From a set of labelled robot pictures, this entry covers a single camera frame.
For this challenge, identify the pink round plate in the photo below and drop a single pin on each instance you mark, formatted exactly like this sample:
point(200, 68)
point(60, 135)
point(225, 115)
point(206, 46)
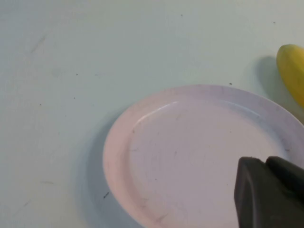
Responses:
point(190, 154)

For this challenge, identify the yellow banana green tip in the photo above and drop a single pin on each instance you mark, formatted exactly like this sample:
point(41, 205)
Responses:
point(293, 71)

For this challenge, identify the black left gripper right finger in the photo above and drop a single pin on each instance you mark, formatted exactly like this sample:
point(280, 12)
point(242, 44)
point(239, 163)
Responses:
point(289, 175)

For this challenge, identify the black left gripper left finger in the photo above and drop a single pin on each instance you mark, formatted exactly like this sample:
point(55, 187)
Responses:
point(259, 197)

